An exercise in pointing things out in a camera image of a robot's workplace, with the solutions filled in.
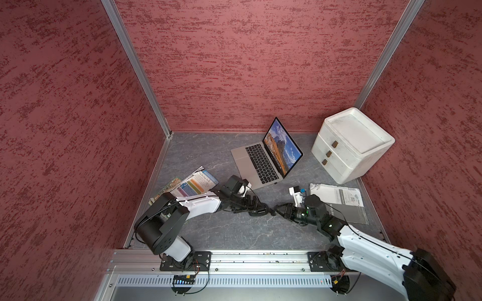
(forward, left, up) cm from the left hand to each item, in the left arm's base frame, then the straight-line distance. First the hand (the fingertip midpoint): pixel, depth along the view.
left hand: (254, 211), depth 84 cm
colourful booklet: (+17, +28, -3) cm, 33 cm away
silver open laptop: (+31, -9, -3) cm, 32 cm away
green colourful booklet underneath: (+12, +45, -3) cm, 47 cm away
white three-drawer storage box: (+26, -44, +20) cm, 55 cm away
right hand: (-2, -8, +4) cm, 9 cm away
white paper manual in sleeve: (+6, -45, -3) cm, 45 cm away
